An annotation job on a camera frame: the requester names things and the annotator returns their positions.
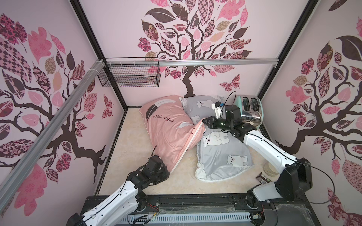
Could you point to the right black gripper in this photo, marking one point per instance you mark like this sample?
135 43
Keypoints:
213 122

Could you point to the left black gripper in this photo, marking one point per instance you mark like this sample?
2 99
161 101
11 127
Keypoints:
165 174

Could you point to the grey polar bear pillow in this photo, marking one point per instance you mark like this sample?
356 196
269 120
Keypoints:
220 155

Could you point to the pink good night pillow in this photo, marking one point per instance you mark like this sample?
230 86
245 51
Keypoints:
171 130

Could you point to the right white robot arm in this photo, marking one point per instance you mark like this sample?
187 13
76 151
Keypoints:
295 175

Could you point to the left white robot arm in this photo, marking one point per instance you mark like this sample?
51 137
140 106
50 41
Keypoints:
126 199

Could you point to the mint and chrome toaster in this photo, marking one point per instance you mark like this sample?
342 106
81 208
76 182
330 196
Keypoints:
251 110

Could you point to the small dark patterned box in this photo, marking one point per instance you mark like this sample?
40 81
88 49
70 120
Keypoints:
262 179

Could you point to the beige round tape roll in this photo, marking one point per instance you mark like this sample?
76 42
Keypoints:
270 170

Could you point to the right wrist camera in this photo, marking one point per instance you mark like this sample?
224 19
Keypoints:
218 108

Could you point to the white slotted cable duct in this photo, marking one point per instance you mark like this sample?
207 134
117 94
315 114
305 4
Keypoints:
187 218

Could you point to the aluminium rail back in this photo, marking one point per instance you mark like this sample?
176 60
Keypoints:
208 62

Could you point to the aluminium rail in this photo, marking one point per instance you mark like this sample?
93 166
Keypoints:
16 177
208 62

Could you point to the black wire mesh basket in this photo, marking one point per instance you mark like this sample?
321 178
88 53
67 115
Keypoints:
142 72

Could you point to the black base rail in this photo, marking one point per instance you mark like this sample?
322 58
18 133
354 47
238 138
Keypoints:
268 213

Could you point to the black vertical frame post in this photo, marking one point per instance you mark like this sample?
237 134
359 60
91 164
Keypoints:
80 13

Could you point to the aluminium rail left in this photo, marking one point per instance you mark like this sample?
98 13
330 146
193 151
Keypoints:
16 177

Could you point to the black right frame post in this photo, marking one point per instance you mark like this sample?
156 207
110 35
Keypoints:
289 45

